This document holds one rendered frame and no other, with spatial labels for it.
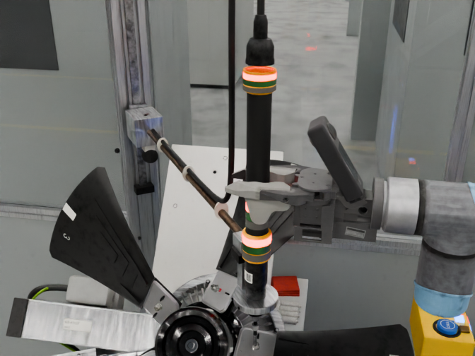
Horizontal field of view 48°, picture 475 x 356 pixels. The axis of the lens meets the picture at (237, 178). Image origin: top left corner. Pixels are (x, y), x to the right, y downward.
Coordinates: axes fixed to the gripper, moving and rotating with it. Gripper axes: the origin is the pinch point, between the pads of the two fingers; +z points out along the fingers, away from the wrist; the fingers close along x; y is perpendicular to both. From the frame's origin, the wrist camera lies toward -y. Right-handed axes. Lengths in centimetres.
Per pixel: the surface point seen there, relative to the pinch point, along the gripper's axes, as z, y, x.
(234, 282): 1.8, 21.6, 4.9
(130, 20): 37, -13, 54
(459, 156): -44, 22, 72
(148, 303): 17.3, 27.8, 4.2
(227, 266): 3.8, 21.2, 8.6
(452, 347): -39, 44, 23
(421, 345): -33, 45, 23
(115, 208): 23.3, 11.4, 7.9
